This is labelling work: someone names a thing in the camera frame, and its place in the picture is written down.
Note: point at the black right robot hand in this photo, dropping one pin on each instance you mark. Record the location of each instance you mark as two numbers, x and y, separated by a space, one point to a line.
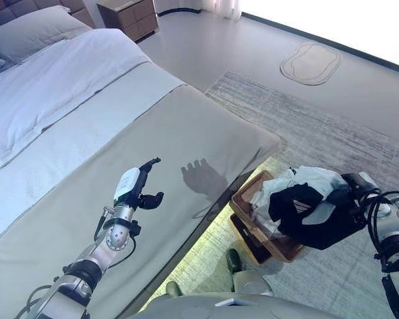
352 192

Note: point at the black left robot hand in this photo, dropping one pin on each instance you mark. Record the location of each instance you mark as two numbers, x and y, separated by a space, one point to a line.
129 189

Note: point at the black sports shirt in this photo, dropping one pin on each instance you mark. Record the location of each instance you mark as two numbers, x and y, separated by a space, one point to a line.
292 206

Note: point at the beige white shirt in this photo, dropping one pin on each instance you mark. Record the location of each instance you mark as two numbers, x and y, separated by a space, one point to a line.
261 202

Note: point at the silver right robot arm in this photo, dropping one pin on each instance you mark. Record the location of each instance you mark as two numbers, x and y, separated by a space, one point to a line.
395 239

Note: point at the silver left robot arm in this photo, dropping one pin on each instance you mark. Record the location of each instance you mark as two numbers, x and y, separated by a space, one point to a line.
86 266

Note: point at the bed with grey sheet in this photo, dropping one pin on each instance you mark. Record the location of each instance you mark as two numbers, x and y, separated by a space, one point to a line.
153 133

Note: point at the brown wicker basket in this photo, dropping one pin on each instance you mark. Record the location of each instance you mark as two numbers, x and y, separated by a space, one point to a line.
286 252

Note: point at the grey patterned rug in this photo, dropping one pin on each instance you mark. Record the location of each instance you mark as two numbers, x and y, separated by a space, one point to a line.
319 133

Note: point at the silver left robot leg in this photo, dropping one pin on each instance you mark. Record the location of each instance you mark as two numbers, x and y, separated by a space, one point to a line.
173 288

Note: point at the silver robot leg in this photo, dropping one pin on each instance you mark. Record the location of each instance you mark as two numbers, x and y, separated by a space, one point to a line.
173 288
249 282

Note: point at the light woven tray dark inside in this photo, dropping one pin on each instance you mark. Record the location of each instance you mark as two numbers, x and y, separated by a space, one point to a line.
252 242

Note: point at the white duvet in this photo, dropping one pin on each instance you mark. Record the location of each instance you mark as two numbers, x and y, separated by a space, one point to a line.
53 86

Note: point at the oval beige floor mat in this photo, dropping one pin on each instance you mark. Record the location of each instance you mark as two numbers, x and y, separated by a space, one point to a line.
311 63

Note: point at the silver right robot leg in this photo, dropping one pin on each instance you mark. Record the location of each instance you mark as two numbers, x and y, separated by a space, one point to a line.
249 282

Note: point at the grey robot torso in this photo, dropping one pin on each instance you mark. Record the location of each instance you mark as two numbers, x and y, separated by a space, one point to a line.
203 307

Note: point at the brown wooden nightstand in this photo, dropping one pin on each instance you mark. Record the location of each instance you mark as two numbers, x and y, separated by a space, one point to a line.
129 16

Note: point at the white curtain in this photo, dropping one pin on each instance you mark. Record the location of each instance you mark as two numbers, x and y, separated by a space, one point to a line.
203 6

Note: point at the brown padded headboard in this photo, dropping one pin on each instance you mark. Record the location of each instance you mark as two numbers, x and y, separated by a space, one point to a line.
6 8

